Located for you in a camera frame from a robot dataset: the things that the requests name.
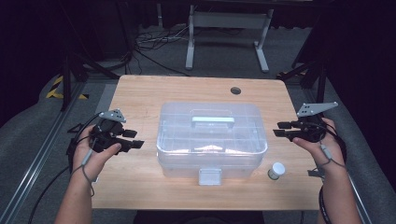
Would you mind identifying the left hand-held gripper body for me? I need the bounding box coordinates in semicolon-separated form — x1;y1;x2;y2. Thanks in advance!
89;108;132;154

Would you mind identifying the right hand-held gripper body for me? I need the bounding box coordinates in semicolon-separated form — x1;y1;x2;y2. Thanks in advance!
290;101;339;144

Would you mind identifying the clear plastic storage box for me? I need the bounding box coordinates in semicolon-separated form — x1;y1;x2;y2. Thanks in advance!
156;101;269;187

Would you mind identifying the person's right hand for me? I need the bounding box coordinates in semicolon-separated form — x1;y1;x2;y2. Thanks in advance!
291;117;347;172

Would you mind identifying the person's left hand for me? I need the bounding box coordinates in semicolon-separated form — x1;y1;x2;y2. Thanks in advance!
72;124;122;183

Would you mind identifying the small white-capped bottle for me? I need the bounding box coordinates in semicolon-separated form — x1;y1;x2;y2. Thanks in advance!
267;161;287;181

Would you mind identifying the black tape piece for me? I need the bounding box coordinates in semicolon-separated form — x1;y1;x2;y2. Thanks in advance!
307;168;325;179

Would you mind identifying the black metal stand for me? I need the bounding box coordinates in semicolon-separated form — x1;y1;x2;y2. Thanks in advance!
276;59;329;105
59;0;121;112

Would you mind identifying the yellow black striped tape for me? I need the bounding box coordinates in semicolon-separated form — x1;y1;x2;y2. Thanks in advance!
45;75;90;101

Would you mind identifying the grey right wrist strap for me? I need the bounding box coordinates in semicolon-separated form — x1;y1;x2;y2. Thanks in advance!
317;143;347;172

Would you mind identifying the grey wrist strap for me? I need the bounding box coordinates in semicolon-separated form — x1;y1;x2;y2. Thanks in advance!
317;143;347;172
79;148;95;198

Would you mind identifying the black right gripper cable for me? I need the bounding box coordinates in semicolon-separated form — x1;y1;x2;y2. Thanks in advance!
317;122;348;224

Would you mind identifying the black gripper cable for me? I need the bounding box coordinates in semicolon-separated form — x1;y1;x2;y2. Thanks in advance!
27;112;102;224
317;122;348;224

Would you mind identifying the grey left wrist strap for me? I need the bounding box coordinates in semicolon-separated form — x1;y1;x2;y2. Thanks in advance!
79;148;95;198

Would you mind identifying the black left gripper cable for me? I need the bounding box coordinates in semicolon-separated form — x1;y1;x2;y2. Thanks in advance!
27;112;102;224

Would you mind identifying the aluminium floor rail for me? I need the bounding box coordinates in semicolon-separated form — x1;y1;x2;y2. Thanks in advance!
0;81;87;224
347;174;375;224

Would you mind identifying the bundle of floor cables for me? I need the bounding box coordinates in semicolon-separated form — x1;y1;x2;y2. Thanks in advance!
134;24;191;77

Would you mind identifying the white metal table frame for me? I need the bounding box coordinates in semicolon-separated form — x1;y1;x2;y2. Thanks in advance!
185;4;275;75

